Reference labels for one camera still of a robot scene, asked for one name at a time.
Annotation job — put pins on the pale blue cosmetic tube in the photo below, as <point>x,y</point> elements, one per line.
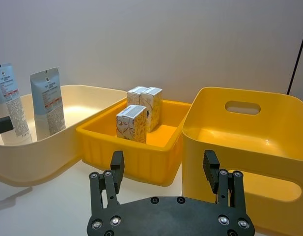
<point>11,98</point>
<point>49,103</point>

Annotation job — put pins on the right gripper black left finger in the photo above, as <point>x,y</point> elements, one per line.
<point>117,169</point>

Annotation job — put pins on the white patterned carton box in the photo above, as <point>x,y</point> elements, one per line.
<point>153,108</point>
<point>133,98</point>
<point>130,125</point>

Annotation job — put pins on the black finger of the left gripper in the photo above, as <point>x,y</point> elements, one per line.
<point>3,125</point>

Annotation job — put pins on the orange plastic bin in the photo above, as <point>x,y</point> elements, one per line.
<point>141,159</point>

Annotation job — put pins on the black slanted pole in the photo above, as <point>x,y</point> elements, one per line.
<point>297,49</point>

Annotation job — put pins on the cream plastic bin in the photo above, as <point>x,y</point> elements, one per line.
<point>50,157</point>

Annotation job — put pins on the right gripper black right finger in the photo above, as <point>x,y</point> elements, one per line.
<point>225,186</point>

